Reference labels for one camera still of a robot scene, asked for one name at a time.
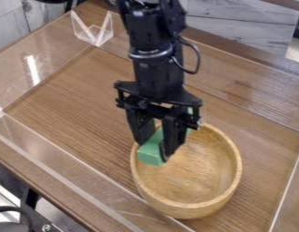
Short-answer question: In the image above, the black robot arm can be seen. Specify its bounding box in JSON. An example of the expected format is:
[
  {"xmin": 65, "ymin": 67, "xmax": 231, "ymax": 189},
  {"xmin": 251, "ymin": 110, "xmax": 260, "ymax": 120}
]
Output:
[{"xmin": 113, "ymin": 0, "xmax": 203, "ymax": 161}]

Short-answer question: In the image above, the green rectangular block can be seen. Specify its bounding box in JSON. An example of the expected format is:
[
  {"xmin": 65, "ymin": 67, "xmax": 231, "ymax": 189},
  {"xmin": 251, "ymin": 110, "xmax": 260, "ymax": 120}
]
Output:
[{"xmin": 136, "ymin": 107, "xmax": 195, "ymax": 167}]

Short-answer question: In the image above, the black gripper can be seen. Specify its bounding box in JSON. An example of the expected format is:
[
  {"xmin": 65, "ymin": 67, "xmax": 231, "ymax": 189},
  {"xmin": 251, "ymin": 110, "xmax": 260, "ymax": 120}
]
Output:
[{"xmin": 113, "ymin": 53, "xmax": 201, "ymax": 162}]

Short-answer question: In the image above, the brown wooden bowl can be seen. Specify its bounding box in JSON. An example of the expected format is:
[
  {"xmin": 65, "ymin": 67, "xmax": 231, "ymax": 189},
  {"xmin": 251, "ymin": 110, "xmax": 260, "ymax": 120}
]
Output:
[{"xmin": 131, "ymin": 124, "xmax": 243, "ymax": 219}]

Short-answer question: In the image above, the black cable under table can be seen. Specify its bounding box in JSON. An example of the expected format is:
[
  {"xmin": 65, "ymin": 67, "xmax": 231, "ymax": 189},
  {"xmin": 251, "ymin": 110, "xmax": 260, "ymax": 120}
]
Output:
[{"xmin": 0, "ymin": 207, "xmax": 35, "ymax": 232}]

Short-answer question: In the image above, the clear acrylic corner bracket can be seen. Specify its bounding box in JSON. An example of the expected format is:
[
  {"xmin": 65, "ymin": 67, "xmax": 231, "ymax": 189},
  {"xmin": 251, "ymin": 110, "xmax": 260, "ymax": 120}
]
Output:
[{"xmin": 71, "ymin": 11, "xmax": 113, "ymax": 47}]

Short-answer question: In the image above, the black table leg bracket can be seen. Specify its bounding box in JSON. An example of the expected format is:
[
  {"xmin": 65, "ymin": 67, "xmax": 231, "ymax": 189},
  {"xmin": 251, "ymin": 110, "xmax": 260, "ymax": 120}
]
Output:
[{"xmin": 20, "ymin": 188, "xmax": 63, "ymax": 232}]

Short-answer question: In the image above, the clear acrylic front wall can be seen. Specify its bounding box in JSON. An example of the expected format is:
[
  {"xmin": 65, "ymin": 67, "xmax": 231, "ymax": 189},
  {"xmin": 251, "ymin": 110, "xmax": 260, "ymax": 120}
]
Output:
[{"xmin": 0, "ymin": 111, "xmax": 195, "ymax": 232}]

